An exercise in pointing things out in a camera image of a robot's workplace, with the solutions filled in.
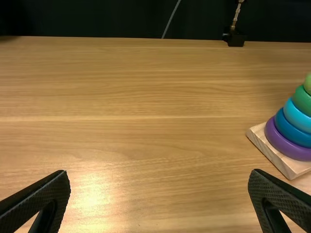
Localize light blue ring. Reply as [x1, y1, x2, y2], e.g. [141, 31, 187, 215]
[283, 97, 311, 134]

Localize wooden peg base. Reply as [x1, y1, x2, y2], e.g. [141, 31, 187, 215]
[245, 121, 311, 181]

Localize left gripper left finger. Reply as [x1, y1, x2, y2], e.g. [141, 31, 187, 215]
[0, 170, 71, 233]

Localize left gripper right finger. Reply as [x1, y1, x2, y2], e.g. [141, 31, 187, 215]
[248, 168, 311, 233]

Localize purple ring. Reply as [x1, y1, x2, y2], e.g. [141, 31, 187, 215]
[264, 116, 311, 162]

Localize dark green ring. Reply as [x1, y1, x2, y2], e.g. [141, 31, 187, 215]
[292, 84, 311, 111]

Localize dark blue ring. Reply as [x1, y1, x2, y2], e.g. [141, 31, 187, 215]
[274, 108, 311, 149]

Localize light green ring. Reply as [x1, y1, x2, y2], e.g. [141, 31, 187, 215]
[303, 72, 311, 96]

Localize black clamp stand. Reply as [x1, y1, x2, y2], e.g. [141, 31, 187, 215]
[222, 0, 247, 48]

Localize dark grey cable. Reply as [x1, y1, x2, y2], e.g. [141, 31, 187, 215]
[161, 0, 182, 39]

